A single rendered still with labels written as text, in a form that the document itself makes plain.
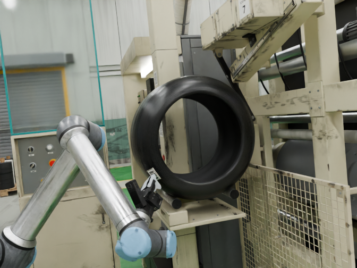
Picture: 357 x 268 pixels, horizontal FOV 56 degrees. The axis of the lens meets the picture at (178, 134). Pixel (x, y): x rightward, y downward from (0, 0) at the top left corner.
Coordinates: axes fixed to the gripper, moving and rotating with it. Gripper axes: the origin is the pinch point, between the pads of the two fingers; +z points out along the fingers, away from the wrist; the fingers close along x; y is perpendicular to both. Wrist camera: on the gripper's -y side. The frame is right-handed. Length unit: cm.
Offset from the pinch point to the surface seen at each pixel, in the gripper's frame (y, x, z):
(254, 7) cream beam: -23, 64, 42
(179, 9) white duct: -28, -2, 132
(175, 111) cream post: 2, -5, 52
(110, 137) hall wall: 201, -660, 604
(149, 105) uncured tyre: -20.4, 10.0, 20.4
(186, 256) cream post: 61, -34, 3
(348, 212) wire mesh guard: 38, 65, -12
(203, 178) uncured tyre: 32.5, -4.2, 26.8
